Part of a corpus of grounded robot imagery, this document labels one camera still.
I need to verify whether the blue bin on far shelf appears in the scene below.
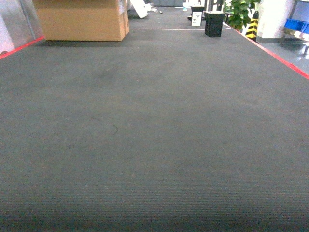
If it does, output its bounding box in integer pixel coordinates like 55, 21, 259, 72
284, 19, 309, 34

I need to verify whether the white sign board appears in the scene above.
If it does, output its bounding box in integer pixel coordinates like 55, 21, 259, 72
191, 12, 203, 27

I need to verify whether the black crate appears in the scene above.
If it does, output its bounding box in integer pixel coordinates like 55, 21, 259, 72
204, 12, 225, 37

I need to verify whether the yellow black striped bollard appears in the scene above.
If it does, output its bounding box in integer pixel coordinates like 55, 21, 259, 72
245, 11, 259, 42

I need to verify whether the large cardboard box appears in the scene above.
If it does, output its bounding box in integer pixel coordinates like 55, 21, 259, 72
33, 0, 129, 42

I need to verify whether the green potted plant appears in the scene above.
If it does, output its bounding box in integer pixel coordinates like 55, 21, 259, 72
224, 0, 261, 31

